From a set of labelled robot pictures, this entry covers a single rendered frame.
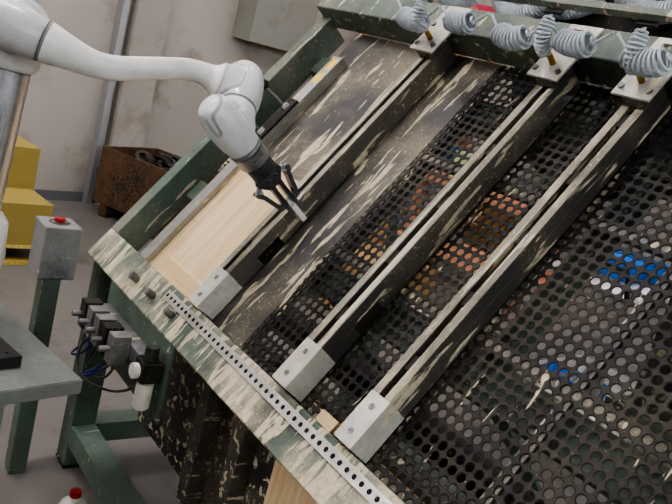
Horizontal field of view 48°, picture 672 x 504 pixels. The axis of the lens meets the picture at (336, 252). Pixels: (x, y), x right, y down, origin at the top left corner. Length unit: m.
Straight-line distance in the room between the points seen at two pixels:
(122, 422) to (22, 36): 1.61
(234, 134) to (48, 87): 4.54
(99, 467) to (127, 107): 4.28
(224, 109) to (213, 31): 5.21
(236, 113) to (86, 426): 1.48
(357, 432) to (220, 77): 0.95
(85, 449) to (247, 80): 1.45
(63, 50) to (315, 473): 1.10
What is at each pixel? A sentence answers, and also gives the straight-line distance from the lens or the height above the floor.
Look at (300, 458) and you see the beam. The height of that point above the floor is 0.84.
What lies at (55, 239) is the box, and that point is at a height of 0.89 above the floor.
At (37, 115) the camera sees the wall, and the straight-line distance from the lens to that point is 6.37.
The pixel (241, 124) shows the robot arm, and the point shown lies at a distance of 1.90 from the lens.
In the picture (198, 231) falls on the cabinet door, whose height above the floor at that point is 1.03.
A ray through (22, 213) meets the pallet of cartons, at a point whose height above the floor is 0.32.
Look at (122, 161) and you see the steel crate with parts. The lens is 6.18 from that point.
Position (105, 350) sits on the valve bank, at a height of 0.72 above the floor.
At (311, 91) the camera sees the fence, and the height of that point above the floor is 1.54.
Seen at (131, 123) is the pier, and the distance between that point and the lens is 6.65.
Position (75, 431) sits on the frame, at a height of 0.18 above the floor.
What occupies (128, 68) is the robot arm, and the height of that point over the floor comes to 1.51.
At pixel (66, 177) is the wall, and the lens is 6.61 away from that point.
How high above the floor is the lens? 1.66
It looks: 14 degrees down
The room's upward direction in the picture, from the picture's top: 15 degrees clockwise
